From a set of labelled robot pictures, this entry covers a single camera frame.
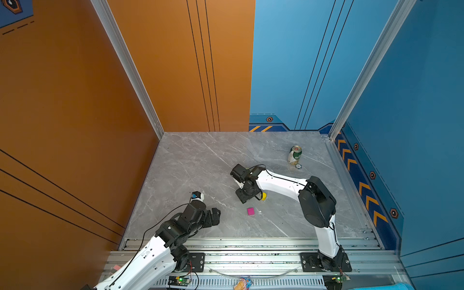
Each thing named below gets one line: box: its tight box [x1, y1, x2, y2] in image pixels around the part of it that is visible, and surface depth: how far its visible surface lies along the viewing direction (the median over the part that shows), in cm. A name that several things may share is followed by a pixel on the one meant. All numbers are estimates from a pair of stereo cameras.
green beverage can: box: [287, 145, 303, 165], surface depth 101 cm
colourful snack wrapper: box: [233, 276, 252, 290], surface depth 68 cm
